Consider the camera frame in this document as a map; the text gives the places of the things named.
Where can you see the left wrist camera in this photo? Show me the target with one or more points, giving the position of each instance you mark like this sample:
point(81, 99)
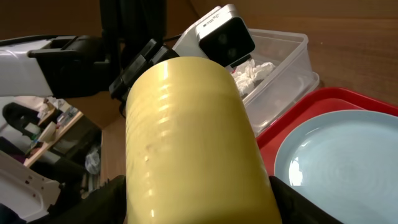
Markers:
point(221, 35)

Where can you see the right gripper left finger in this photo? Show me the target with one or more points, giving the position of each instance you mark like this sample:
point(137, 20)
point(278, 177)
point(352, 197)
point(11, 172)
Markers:
point(104, 205)

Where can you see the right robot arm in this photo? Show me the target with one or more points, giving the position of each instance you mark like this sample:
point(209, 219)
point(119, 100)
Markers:
point(25, 189)

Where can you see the yellow plastic cup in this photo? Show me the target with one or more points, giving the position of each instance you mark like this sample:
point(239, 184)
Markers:
point(191, 154)

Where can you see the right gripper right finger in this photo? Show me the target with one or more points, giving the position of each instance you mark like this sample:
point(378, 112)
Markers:
point(295, 208)

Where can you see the red serving tray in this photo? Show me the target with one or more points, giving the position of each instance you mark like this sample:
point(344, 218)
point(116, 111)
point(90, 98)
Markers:
point(318, 102)

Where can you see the light blue plate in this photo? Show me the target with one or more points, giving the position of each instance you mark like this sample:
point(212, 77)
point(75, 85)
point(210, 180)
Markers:
point(345, 162)

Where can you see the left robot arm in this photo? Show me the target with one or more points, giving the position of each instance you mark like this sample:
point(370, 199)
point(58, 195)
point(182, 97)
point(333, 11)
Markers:
point(94, 74)

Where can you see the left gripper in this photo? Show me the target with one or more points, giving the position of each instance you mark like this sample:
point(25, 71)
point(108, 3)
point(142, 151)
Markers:
point(152, 53)

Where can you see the white tissue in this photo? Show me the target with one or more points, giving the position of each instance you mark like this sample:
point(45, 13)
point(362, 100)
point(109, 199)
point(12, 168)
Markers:
point(249, 75)

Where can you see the clear plastic waste bin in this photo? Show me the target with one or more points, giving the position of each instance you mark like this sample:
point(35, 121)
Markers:
point(292, 78)

